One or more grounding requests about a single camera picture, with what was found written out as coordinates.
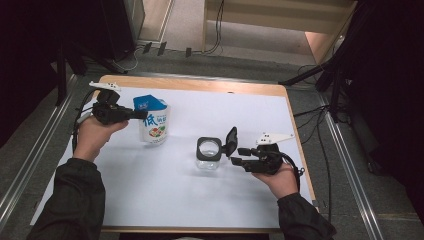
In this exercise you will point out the white paper sheet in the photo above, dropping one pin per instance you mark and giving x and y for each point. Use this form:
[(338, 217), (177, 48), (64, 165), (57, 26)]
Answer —
[(186, 200)]

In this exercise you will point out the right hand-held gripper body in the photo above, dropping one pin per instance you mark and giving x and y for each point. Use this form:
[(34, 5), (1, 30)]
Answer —
[(266, 160)]

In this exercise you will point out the dark cabinet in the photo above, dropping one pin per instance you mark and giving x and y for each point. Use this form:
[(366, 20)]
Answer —
[(135, 13)]

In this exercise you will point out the metal floor rail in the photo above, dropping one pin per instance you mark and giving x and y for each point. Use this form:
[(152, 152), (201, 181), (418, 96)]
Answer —
[(350, 173), (33, 156), (200, 77)]

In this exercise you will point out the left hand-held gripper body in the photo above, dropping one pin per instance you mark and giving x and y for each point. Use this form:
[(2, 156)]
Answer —
[(108, 111)]

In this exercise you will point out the light wooden shelf unit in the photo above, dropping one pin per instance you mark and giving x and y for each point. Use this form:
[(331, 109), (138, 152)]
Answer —
[(266, 13)]

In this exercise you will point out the black metal stand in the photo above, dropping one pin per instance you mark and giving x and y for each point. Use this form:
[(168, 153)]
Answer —
[(335, 96), (61, 83)]

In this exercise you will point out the person's right hand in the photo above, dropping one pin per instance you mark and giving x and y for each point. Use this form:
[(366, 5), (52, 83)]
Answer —
[(283, 181)]

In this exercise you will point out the clear jar with black lid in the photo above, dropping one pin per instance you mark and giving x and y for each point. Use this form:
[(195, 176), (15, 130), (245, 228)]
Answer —
[(200, 155)]

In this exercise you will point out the person's left hand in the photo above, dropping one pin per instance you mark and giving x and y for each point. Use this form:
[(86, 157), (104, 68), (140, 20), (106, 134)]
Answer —
[(91, 138)]

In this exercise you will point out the blue white milk carton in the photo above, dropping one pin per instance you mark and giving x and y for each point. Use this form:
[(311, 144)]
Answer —
[(155, 125)]

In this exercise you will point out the dark curtain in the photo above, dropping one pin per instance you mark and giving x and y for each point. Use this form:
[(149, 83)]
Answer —
[(26, 50), (393, 83)]

